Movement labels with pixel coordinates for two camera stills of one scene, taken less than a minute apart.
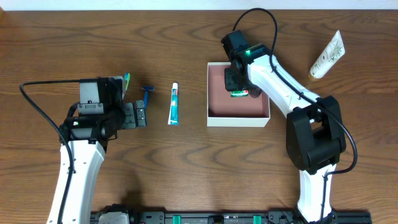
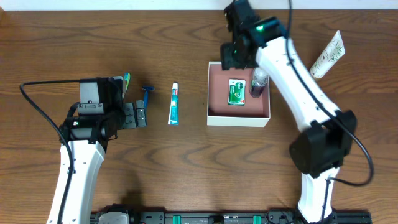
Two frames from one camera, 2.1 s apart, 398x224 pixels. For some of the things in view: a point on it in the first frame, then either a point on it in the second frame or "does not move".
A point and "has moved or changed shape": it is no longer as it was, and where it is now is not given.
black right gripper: (233, 79) → (230, 58)
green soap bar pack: (240, 93) has moved or changed shape
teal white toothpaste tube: (174, 109) does not move
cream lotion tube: (332, 53) does not move
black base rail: (272, 217) does not move
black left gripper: (129, 115) does not move
